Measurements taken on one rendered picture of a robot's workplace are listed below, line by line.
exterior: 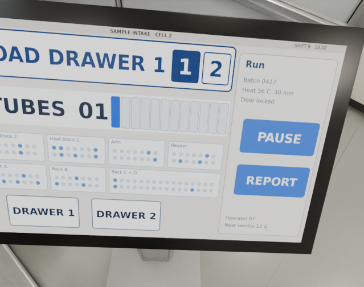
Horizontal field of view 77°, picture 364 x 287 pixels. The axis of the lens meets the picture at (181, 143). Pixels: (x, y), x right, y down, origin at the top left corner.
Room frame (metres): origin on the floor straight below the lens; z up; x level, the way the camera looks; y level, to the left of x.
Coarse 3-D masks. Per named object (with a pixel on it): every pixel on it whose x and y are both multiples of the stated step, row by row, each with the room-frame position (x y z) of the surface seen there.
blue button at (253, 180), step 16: (240, 176) 0.15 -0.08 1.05; (256, 176) 0.15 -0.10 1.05; (272, 176) 0.15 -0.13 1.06; (288, 176) 0.16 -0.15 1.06; (304, 176) 0.16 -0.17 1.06; (240, 192) 0.13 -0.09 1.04; (256, 192) 0.14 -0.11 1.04; (272, 192) 0.14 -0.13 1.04; (288, 192) 0.14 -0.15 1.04; (304, 192) 0.14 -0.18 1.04
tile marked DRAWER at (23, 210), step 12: (12, 204) 0.09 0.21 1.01; (24, 204) 0.09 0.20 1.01; (36, 204) 0.09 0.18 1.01; (48, 204) 0.09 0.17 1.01; (60, 204) 0.09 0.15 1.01; (72, 204) 0.09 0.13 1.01; (12, 216) 0.07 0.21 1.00; (24, 216) 0.08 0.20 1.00; (36, 216) 0.08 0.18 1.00; (48, 216) 0.08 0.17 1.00; (60, 216) 0.08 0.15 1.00; (72, 216) 0.08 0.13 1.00
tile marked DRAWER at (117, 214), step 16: (96, 208) 0.09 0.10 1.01; (112, 208) 0.10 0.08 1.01; (128, 208) 0.10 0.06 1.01; (144, 208) 0.10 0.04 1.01; (160, 208) 0.10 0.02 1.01; (96, 224) 0.08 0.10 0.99; (112, 224) 0.08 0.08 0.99; (128, 224) 0.08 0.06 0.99; (144, 224) 0.09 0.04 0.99; (160, 224) 0.09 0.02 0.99
